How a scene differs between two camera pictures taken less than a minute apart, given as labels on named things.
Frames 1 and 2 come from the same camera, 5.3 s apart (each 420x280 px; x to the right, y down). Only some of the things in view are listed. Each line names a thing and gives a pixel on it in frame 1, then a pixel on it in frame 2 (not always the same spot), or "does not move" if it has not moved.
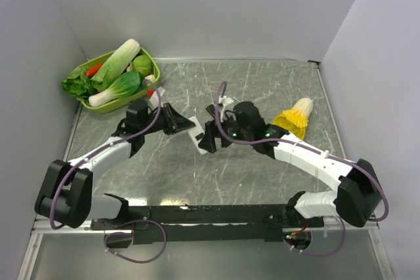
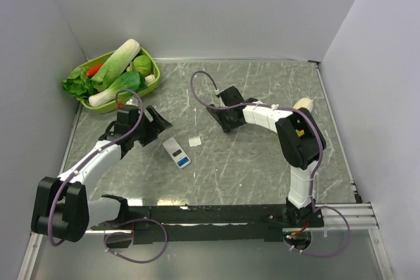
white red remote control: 197,133 to 175,151
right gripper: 208,141 to 221,114
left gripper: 174,122 to 157,125
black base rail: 207,223 does not move
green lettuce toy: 79,84 does not move
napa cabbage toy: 117,63 does not move
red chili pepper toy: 94,70 does not move
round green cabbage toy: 142,63 does not move
